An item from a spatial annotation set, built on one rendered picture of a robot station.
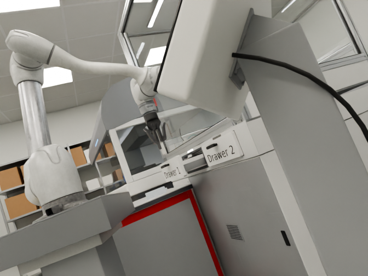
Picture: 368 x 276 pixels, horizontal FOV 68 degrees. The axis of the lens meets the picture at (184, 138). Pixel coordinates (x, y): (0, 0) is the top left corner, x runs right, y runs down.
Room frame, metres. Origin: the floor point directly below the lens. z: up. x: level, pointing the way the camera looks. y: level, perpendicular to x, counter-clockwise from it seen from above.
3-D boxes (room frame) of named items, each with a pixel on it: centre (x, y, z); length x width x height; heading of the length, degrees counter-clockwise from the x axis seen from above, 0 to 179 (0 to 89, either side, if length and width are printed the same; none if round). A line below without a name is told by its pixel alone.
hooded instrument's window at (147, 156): (3.23, 0.43, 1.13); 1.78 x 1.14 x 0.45; 26
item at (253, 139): (1.71, -0.45, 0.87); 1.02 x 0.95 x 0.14; 26
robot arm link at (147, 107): (1.45, 0.13, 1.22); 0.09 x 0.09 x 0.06
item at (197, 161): (1.57, -0.07, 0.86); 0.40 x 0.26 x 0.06; 116
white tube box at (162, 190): (1.71, 0.29, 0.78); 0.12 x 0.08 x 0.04; 100
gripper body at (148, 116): (1.45, 0.13, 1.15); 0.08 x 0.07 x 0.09; 116
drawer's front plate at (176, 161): (1.48, 0.12, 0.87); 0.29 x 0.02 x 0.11; 26
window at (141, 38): (1.52, -0.04, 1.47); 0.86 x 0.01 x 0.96; 26
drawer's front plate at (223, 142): (1.26, -0.13, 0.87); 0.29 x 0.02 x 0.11; 26
